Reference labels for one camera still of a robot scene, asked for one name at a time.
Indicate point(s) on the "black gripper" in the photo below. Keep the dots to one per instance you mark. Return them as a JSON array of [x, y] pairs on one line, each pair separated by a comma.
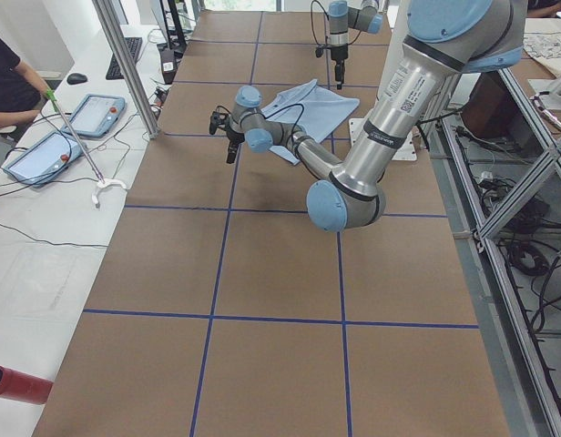
[[338, 55], [234, 135]]

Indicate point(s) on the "light blue t-shirt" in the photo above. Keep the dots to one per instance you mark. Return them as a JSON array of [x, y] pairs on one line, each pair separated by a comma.
[[318, 110]]

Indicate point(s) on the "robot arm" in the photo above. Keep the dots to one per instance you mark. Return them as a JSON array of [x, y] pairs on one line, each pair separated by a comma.
[[342, 17], [438, 39]]

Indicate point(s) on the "black power adapter box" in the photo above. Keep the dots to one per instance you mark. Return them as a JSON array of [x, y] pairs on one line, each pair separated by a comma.
[[168, 65]]

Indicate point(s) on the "upper teach pendant tablet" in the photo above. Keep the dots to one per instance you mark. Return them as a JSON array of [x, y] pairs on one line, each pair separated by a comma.
[[96, 114]]

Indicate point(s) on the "teach pendant tablet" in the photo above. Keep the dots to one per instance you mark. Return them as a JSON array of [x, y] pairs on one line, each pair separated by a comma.
[[45, 160], [96, 114]]

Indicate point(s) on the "black computer mouse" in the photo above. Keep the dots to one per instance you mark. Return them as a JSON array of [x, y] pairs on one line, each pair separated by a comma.
[[76, 79]]

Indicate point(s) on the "lower teach pendant tablet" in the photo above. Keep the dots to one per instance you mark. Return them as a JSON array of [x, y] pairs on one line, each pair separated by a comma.
[[45, 160]]

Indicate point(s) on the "seated person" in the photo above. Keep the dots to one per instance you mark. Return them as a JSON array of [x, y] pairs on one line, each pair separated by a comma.
[[22, 89]]

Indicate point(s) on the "red cylinder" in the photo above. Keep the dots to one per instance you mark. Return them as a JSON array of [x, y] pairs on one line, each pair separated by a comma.
[[19, 386]]

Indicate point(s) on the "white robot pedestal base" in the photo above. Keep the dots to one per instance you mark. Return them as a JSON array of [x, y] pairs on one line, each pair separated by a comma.
[[399, 28]]

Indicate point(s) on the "aluminium frame post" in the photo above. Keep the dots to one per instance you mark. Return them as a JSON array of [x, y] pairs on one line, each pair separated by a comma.
[[113, 32]]

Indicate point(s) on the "grabber stick with green handle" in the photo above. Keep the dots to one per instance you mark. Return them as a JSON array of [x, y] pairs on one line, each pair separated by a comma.
[[102, 181]]

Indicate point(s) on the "aluminium frame rack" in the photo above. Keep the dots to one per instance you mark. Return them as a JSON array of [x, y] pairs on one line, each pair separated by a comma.
[[495, 142]]

